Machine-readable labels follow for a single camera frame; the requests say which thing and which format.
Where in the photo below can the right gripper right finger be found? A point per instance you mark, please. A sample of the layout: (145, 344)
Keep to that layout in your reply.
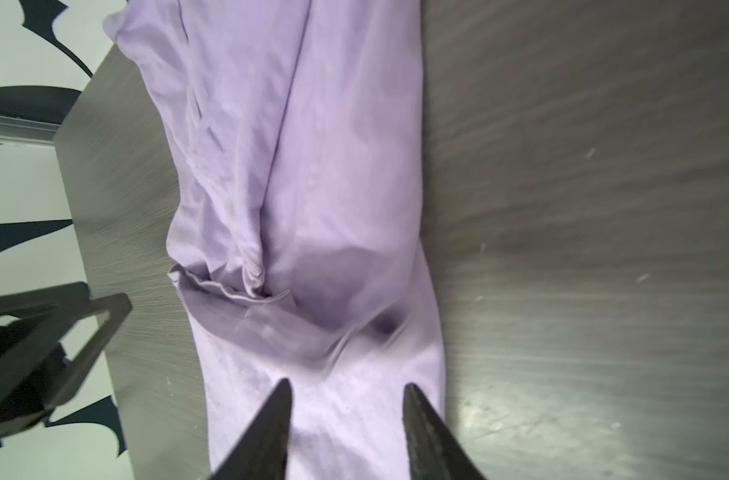
(433, 452)

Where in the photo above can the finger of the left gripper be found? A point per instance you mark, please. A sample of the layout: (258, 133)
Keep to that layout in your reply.
(36, 376)

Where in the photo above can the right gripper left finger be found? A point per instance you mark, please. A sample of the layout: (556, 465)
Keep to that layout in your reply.
(262, 451)

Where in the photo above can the purple t-shirt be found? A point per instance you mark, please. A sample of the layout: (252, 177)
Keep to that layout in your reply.
(296, 130)

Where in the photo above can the aluminium frame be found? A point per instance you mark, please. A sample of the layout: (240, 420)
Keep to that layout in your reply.
(29, 132)

